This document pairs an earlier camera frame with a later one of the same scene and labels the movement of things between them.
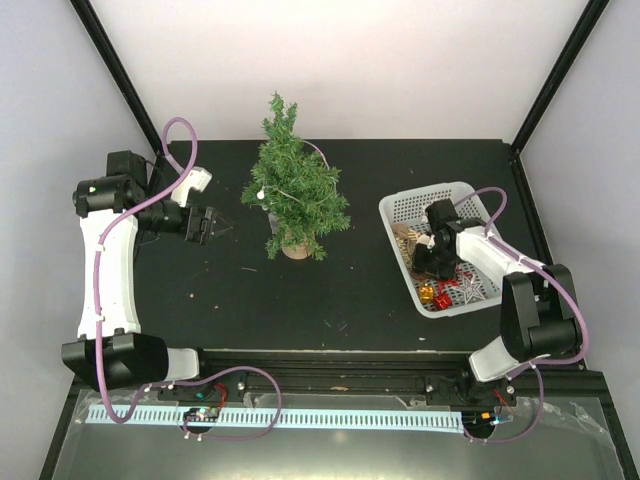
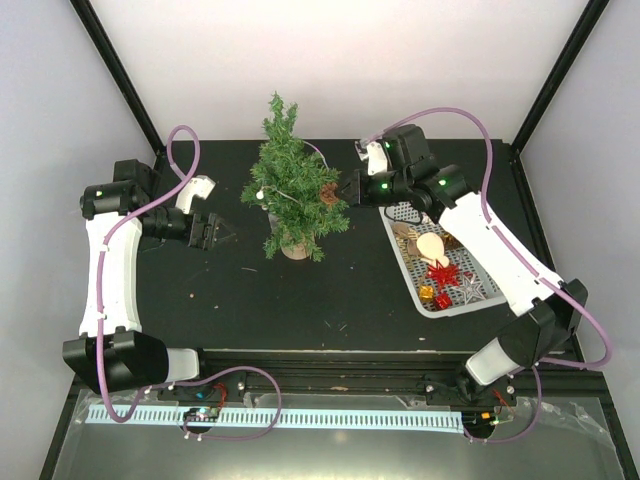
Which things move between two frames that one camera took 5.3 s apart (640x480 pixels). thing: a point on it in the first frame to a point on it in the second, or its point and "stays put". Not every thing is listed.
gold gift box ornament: [426, 294] stays put
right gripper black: [418, 265] to [360, 196]
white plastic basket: [404, 216] stays put
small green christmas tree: [296, 187] stays put
